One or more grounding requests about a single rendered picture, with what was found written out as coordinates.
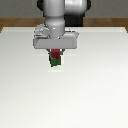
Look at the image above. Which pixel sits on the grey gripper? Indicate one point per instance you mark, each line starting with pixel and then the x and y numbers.
pixel 55 42

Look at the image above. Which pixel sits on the red cube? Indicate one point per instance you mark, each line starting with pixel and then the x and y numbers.
pixel 55 53

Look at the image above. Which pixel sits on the green cube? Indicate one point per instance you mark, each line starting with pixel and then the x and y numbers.
pixel 55 62

